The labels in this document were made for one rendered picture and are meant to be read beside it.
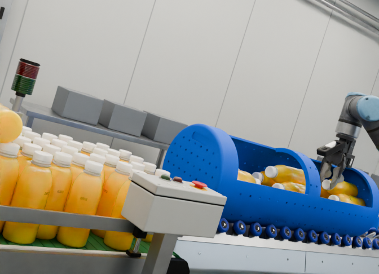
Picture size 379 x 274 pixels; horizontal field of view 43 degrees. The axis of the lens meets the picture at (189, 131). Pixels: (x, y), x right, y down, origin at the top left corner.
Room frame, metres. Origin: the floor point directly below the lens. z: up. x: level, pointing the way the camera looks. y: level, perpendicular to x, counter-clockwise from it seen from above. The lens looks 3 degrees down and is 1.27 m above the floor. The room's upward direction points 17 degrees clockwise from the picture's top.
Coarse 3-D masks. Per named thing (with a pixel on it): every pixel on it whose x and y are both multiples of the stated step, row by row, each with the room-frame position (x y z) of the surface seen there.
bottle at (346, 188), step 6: (330, 180) 1.87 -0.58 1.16; (336, 186) 1.86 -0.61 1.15; (342, 186) 1.88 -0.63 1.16; (348, 186) 1.91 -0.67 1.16; (354, 186) 1.95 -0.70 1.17; (330, 192) 1.87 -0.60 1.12; (336, 192) 1.87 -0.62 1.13; (342, 192) 1.88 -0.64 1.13; (348, 192) 1.90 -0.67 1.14; (354, 192) 1.93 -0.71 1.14
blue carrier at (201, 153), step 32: (192, 128) 1.48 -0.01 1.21; (192, 160) 1.44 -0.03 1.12; (224, 160) 1.35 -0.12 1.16; (256, 160) 1.78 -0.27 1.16; (288, 160) 1.85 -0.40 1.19; (224, 192) 1.35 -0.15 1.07; (256, 192) 1.43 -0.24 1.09; (288, 192) 1.52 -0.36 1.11; (320, 192) 1.63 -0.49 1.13; (288, 224) 1.62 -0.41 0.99; (320, 224) 1.70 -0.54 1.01; (352, 224) 1.80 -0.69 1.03
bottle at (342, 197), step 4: (340, 196) 1.83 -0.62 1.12; (344, 196) 1.84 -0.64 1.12; (348, 196) 1.85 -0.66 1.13; (352, 196) 1.89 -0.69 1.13; (340, 200) 1.82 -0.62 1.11; (344, 200) 1.83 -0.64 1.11; (348, 200) 1.83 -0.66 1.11; (352, 200) 1.86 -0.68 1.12; (356, 200) 1.88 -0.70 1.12; (360, 200) 1.90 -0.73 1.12; (356, 204) 1.87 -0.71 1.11; (360, 204) 1.89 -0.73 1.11; (364, 204) 1.91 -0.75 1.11
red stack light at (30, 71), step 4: (20, 64) 1.43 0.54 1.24; (24, 64) 1.43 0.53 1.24; (28, 64) 1.43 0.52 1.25; (20, 68) 1.43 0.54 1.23; (24, 68) 1.43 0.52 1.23; (28, 68) 1.43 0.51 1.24; (32, 68) 1.44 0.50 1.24; (36, 68) 1.45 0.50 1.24; (16, 72) 1.44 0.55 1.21; (20, 72) 1.43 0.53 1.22; (24, 72) 1.43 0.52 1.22; (28, 72) 1.43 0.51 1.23; (32, 72) 1.44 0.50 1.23; (36, 72) 1.45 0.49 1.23; (24, 76) 1.43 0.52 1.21; (28, 76) 1.43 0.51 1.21; (32, 76) 1.44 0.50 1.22; (36, 76) 1.46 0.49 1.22
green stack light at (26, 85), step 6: (18, 78) 1.43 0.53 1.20; (24, 78) 1.43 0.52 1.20; (30, 78) 1.44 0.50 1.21; (12, 84) 1.44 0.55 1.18; (18, 84) 1.43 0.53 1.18; (24, 84) 1.43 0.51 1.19; (30, 84) 1.44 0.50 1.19; (18, 90) 1.43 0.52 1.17; (24, 90) 1.43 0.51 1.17; (30, 90) 1.45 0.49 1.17
